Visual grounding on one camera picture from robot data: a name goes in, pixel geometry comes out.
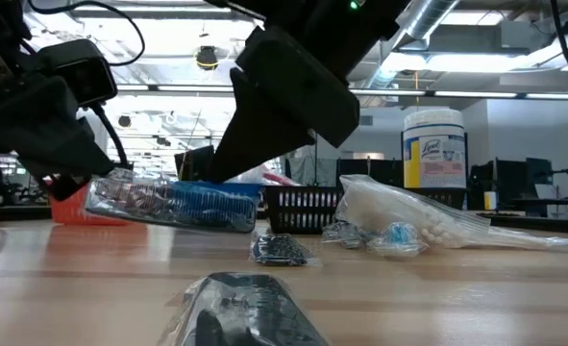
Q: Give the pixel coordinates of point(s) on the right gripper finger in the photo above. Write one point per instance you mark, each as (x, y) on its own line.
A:
(288, 101)

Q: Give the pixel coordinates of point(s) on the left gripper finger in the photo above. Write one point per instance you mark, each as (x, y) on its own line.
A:
(38, 130)
(66, 188)

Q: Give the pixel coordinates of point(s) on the black comb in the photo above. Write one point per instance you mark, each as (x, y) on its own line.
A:
(245, 312)
(192, 206)
(281, 250)

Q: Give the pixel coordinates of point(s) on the nail tools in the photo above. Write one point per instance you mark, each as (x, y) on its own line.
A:
(343, 234)

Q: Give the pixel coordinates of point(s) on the blue white toothbrush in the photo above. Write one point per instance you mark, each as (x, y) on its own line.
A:
(399, 235)

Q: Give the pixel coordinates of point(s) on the orange plastic basket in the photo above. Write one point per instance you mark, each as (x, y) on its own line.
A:
(72, 214)

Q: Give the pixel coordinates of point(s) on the blue plastic basket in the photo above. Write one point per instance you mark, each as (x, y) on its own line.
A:
(245, 188)

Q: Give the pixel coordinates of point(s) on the black plastic basket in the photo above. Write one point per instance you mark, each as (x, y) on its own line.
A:
(451, 197)
(303, 206)

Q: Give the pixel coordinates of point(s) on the black background monitor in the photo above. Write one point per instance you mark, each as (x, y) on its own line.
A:
(192, 165)

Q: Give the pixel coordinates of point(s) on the horizontal bar with light strips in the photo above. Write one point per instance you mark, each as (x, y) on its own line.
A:
(456, 93)

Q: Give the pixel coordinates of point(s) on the white Lysol wipes canister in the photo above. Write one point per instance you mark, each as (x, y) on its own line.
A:
(435, 154)

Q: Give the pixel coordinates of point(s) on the black monitor workstation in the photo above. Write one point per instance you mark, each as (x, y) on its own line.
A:
(533, 173)

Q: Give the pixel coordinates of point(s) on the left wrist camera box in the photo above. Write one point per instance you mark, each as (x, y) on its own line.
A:
(79, 72)

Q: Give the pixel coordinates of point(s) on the smooth silver ventilation duct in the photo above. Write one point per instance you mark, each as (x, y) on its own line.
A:
(432, 17)

